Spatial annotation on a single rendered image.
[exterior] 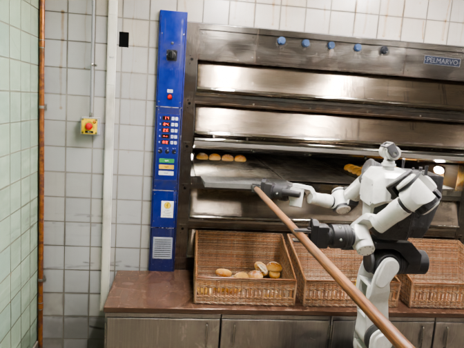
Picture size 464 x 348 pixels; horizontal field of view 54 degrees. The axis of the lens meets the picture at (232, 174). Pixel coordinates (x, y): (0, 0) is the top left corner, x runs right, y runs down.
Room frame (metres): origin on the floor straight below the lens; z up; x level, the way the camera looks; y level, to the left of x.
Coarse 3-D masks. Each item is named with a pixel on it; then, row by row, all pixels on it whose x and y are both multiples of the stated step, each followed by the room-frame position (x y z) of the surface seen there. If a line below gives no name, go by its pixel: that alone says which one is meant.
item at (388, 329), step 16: (256, 192) 2.37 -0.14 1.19; (272, 208) 2.00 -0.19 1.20; (288, 224) 1.72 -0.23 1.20; (304, 240) 1.52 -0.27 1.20; (320, 256) 1.35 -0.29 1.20; (336, 272) 1.22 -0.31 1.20; (352, 288) 1.12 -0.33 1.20; (368, 304) 1.02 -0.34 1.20; (384, 320) 0.94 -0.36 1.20; (400, 336) 0.88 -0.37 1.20
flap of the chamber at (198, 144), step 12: (204, 144) 2.64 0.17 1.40; (216, 144) 2.65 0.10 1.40; (228, 144) 2.66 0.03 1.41; (240, 144) 2.67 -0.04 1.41; (252, 144) 2.68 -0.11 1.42; (348, 156) 2.90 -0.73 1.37; (360, 156) 2.85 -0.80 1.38; (372, 156) 2.81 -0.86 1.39; (408, 156) 2.79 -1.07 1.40; (420, 156) 2.80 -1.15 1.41; (432, 156) 2.81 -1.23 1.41; (444, 156) 2.82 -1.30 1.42
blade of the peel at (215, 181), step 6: (204, 180) 2.68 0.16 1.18; (210, 180) 2.70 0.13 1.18; (216, 180) 2.71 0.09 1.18; (222, 180) 2.73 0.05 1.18; (228, 180) 2.74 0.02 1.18; (234, 180) 2.76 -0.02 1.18; (240, 180) 2.77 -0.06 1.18; (246, 180) 2.79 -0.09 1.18; (252, 180) 2.80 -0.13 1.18; (258, 180) 2.82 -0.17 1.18; (270, 180) 2.85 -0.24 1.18; (276, 180) 2.86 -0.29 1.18; (282, 180) 2.88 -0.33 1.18; (204, 186) 2.50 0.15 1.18; (210, 186) 2.50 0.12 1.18; (216, 186) 2.50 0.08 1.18; (222, 186) 2.51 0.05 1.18; (228, 186) 2.51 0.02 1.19; (234, 186) 2.52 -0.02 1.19; (240, 186) 2.52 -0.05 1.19; (246, 186) 2.53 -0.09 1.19
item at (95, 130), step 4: (84, 120) 2.63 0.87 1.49; (88, 120) 2.64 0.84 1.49; (92, 120) 2.64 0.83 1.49; (96, 120) 2.64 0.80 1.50; (84, 124) 2.63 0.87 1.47; (92, 124) 2.64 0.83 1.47; (96, 124) 2.64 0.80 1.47; (84, 128) 2.63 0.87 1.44; (92, 128) 2.64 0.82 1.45; (96, 128) 2.64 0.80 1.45; (84, 132) 2.63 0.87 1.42; (88, 132) 2.64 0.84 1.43; (92, 132) 2.64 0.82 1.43; (96, 132) 2.64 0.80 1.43
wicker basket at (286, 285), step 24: (216, 240) 2.76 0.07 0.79; (240, 240) 2.77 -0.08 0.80; (264, 240) 2.79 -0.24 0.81; (216, 264) 2.72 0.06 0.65; (240, 264) 2.74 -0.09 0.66; (288, 264) 2.54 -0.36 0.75; (216, 288) 2.31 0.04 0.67; (240, 288) 2.32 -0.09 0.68; (264, 288) 2.33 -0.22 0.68; (288, 288) 2.35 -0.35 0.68
